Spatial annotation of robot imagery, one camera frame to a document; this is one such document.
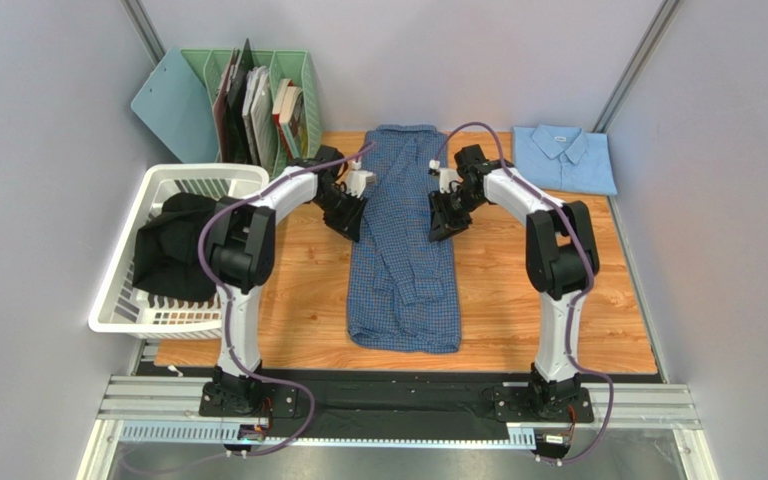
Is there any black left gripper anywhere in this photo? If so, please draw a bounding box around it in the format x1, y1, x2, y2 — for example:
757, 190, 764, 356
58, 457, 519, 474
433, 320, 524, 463
314, 186, 369, 243

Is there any blue checked long sleeve shirt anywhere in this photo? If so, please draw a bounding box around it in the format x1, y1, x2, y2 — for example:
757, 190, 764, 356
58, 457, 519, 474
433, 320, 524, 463
346, 124, 462, 354

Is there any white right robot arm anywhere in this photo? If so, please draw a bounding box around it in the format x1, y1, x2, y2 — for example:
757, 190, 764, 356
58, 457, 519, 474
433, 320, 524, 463
429, 145, 599, 418

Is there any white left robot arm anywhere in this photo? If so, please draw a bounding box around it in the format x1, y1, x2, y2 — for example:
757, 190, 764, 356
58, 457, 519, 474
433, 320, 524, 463
197, 145, 377, 412

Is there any dark brown folder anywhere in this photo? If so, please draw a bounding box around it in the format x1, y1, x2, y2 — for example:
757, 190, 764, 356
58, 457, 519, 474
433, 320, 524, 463
213, 39, 255, 165

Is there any folded light blue shirt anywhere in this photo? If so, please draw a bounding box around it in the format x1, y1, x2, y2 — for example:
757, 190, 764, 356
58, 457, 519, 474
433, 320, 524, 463
512, 124, 618, 196

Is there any green plastic file rack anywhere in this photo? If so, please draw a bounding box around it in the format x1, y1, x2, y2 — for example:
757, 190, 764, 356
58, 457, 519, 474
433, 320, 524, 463
179, 47, 324, 201

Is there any white paper folder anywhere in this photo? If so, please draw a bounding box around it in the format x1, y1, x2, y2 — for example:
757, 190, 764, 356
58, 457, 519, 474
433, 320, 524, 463
241, 66, 277, 173

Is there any red spine book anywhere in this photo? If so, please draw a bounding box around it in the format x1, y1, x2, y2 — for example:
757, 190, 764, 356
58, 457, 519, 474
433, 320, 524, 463
272, 78, 308, 159

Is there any black shirt in basket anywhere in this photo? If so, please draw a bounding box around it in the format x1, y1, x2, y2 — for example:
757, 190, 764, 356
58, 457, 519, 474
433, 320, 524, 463
133, 192, 216, 302

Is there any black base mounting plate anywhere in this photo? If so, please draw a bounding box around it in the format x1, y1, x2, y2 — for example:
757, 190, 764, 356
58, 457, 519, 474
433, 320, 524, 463
134, 362, 595, 442

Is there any light blue clipboard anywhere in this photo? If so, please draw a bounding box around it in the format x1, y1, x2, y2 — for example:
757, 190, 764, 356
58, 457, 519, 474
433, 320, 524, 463
130, 48, 219, 164

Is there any white plastic laundry basket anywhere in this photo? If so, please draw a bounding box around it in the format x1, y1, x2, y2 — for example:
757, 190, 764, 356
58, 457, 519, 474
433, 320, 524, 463
88, 163, 270, 340

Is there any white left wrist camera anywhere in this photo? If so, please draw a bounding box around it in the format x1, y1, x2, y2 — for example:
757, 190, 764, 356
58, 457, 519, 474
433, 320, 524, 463
343, 160, 377, 198

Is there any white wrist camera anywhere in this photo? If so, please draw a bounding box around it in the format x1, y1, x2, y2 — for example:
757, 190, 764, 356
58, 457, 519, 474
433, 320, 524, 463
343, 160, 377, 198
428, 159, 461, 194

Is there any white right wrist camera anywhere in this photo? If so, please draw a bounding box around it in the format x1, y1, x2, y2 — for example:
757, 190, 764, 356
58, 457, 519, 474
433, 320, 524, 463
428, 159, 461, 194

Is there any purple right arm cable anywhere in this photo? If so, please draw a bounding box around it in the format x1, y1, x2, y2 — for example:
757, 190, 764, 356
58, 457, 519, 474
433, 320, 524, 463
430, 121, 617, 466

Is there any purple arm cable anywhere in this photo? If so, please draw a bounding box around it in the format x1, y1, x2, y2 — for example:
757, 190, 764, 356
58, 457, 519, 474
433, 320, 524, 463
430, 121, 617, 466
197, 140, 379, 461

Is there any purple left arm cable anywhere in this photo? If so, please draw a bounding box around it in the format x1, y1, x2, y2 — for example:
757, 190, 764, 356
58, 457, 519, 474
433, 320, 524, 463
197, 140, 379, 461

